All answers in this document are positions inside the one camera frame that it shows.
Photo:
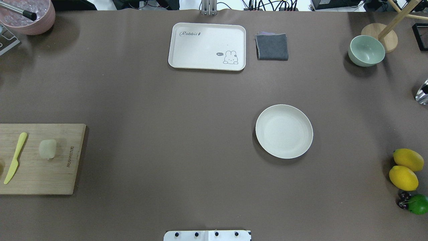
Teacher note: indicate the cream round plate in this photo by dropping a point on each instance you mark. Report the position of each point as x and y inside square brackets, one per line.
[284, 131]

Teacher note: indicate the white steamed bun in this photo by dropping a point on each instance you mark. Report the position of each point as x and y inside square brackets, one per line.
[47, 148]

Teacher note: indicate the cream rabbit serving tray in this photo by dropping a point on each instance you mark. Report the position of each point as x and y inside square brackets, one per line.
[208, 46]

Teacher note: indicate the black framed tray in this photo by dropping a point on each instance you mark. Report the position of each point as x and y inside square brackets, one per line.
[420, 31]

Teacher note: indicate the folded grey cloth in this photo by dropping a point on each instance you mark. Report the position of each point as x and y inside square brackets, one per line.
[272, 46]

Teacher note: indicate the pale green bowl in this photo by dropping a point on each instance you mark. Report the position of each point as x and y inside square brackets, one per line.
[366, 51]

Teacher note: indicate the bamboo cutting board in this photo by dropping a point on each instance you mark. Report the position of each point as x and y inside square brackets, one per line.
[36, 175]

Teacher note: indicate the upper yellow lemon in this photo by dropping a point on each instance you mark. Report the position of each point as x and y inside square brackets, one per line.
[408, 158]

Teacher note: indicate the yellow lemon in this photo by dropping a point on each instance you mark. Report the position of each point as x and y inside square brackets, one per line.
[403, 178]
[408, 158]

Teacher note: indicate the wooden mug tree stand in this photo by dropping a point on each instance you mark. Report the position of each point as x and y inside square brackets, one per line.
[385, 33]

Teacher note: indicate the lower yellow lemon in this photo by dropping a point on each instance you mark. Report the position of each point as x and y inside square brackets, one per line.
[403, 178]

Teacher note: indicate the pink bowl with ice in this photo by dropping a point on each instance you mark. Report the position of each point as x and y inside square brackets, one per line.
[42, 8]

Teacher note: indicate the dark cherries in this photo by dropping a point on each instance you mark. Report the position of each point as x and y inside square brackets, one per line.
[403, 201]

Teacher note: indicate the yellow plastic knife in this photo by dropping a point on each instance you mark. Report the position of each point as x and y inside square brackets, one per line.
[14, 163]

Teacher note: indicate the silver metal scoop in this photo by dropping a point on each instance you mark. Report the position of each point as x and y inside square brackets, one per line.
[421, 96]

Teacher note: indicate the metal scoop black tip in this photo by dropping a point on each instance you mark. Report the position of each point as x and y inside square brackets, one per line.
[27, 14]

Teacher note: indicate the green lime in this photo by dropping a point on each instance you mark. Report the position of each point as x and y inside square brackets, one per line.
[418, 204]

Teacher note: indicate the white cup rack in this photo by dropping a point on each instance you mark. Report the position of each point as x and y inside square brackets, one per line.
[7, 40]

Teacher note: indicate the aluminium camera post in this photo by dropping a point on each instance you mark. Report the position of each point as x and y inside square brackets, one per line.
[209, 7]

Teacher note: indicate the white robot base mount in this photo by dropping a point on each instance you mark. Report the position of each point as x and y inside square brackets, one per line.
[208, 235]

